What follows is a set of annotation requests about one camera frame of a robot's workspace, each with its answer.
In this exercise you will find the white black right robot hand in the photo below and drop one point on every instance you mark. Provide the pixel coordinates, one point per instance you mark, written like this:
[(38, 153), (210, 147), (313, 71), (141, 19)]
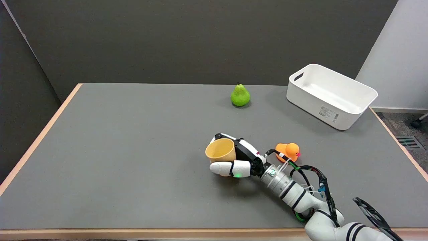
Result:
[(244, 157)]

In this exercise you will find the yellow plastic cup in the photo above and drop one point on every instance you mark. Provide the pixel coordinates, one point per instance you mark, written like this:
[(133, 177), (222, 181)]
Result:
[(221, 151)]

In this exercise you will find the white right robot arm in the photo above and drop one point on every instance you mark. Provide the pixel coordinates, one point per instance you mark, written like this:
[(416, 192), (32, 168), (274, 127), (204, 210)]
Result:
[(301, 197)]

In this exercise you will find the white plastic storage box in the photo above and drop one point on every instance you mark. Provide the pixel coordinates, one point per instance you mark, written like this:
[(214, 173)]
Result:
[(331, 96)]

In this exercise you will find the orange rubber duck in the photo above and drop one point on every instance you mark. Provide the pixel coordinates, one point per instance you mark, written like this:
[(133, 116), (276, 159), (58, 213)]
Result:
[(288, 151)]

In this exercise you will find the green pear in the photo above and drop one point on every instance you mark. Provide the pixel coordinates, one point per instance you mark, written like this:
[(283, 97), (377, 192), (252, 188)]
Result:
[(240, 95)]

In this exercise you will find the floor vent grille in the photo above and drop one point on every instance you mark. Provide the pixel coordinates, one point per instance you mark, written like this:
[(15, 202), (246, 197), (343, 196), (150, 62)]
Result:
[(409, 142)]

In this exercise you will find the black chair caster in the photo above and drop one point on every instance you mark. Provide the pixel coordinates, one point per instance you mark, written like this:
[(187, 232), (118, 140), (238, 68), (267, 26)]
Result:
[(416, 124)]

